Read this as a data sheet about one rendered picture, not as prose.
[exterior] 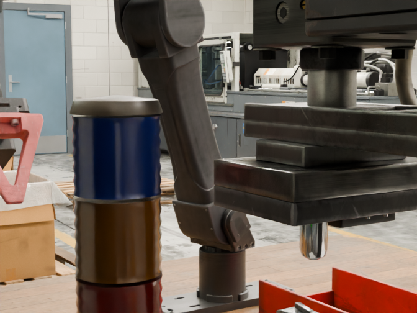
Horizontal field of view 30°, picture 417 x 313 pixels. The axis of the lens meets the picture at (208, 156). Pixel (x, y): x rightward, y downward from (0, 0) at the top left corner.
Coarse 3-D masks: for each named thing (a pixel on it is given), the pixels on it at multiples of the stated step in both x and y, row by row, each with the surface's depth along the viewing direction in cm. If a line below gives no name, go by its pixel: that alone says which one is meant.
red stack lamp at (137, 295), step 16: (80, 288) 33; (96, 288) 32; (112, 288) 32; (128, 288) 32; (144, 288) 33; (160, 288) 34; (80, 304) 33; (96, 304) 32; (112, 304) 32; (128, 304) 32; (144, 304) 33; (160, 304) 34
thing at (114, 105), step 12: (108, 96) 33; (120, 96) 33; (132, 96) 33; (72, 108) 32; (84, 108) 32; (96, 108) 31; (108, 108) 31; (120, 108) 31; (132, 108) 32; (144, 108) 32; (156, 108) 32
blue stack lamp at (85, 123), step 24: (96, 120) 32; (120, 120) 31; (144, 120) 32; (96, 144) 32; (120, 144) 32; (144, 144) 32; (96, 168) 32; (120, 168) 32; (144, 168) 32; (96, 192) 32; (120, 192) 32; (144, 192) 32
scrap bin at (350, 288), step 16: (336, 272) 99; (272, 288) 91; (336, 288) 99; (352, 288) 96; (368, 288) 94; (384, 288) 92; (400, 288) 89; (272, 304) 91; (288, 304) 89; (304, 304) 86; (320, 304) 84; (336, 304) 99; (352, 304) 96; (368, 304) 94; (384, 304) 92; (400, 304) 89; (416, 304) 87
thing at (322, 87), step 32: (320, 64) 57; (352, 64) 57; (320, 96) 58; (352, 96) 58; (256, 128) 61; (288, 128) 57; (320, 128) 54; (352, 128) 51; (384, 128) 49; (416, 128) 47; (224, 160) 59; (256, 160) 59; (288, 160) 56; (320, 160) 55; (352, 160) 57; (384, 160) 59; (416, 160) 59; (224, 192) 59; (256, 192) 55; (288, 192) 52; (320, 192) 53; (352, 192) 54; (384, 192) 56; (416, 192) 58; (288, 224) 52; (320, 224) 54; (352, 224) 58; (320, 256) 54
